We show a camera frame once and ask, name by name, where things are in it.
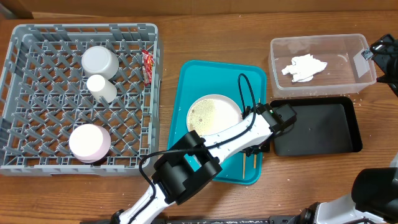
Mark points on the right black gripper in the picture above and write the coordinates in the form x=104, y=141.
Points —
x=382, y=56

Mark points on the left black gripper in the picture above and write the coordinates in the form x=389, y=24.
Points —
x=264, y=146

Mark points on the wooden chopstick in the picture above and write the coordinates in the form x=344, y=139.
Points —
x=244, y=166
x=255, y=155

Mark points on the large white plate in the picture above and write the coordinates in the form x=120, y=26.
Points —
x=212, y=114

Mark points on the white napkin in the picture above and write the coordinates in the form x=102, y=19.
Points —
x=303, y=68

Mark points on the red sauce packet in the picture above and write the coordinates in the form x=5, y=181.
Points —
x=148, y=64

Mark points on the white plastic cup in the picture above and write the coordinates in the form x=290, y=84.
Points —
x=99, y=86

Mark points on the grey bowl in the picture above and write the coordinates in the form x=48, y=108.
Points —
x=99, y=60

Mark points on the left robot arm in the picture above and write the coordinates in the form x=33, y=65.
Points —
x=194, y=161

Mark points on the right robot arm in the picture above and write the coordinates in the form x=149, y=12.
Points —
x=373, y=198

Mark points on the grey dishwasher rack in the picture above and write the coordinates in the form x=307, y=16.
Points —
x=44, y=98

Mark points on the black plastic tray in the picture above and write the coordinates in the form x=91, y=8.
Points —
x=323, y=126

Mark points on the teal plastic tray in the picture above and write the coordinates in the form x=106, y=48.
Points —
x=199, y=78

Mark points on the clear plastic bin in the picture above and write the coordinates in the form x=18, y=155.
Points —
x=347, y=71

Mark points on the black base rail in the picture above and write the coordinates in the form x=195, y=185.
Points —
x=270, y=220

